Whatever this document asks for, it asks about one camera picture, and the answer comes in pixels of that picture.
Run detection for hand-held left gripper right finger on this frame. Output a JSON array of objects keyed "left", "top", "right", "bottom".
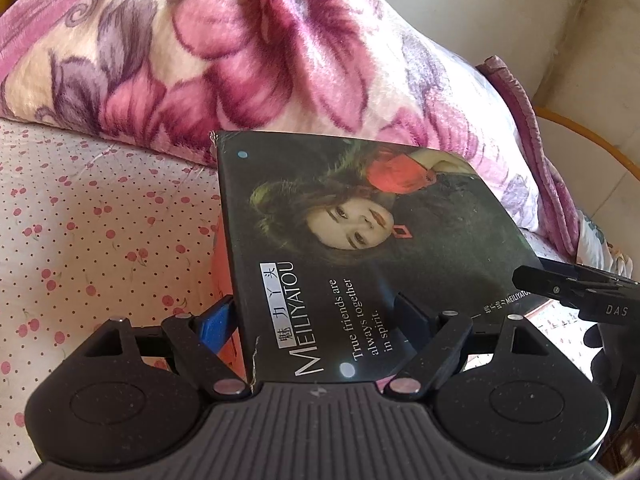
[{"left": 382, "top": 291, "right": 547, "bottom": 395}]

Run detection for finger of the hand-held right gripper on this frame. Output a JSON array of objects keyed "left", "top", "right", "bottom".
[
  {"left": 540, "top": 257, "right": 640, "bottom": 283},
  {"left": 512, "top": 265, "right": 603, "bottom": 307}
]

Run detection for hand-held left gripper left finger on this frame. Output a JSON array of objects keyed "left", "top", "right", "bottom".
[{"left": 82, "top": 297, "right": 251, "bottom": 401}]

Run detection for portrait print box lid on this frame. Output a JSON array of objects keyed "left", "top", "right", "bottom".
[{"left": 209, "top": 130, "right": 557, "bottom": 387}]

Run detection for white blue-print pillow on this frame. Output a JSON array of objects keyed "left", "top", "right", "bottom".
[{"left": 575, "top": 205, "right": 637, "bottom": 279}]

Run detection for white yellow-edged furniture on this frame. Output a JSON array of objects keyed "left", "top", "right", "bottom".
[{"left": 531, "top": 89, "right": 640, "bottom": 196}]

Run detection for cherry print bedsheet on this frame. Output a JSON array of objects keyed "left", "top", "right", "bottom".
[{"left": 0, "top": 119, "right": 251, "bottom": 463}]

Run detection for pink floral blanket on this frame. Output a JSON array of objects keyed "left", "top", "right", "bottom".
[{"left": 0, "top": 0, "right": 587, "bottom": 261}]

